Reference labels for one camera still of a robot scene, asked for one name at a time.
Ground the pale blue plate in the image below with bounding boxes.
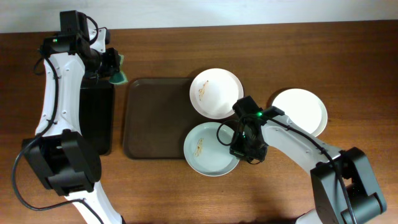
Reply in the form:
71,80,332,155
183,122,239,177

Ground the green scrubbing sponge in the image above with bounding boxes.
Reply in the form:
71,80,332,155
109,55,128,85

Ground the white plate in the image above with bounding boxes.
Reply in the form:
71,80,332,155
189,68,244,119
271,88,328,137

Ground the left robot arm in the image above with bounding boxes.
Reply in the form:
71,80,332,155
16,10,125,223

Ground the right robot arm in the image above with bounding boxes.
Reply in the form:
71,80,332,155
229,96,387,224

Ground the black rectangular sponge tray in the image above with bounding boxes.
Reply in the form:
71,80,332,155
80,80,115,156

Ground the brown plastic serving tray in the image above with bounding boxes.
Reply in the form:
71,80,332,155
123,78,209,160

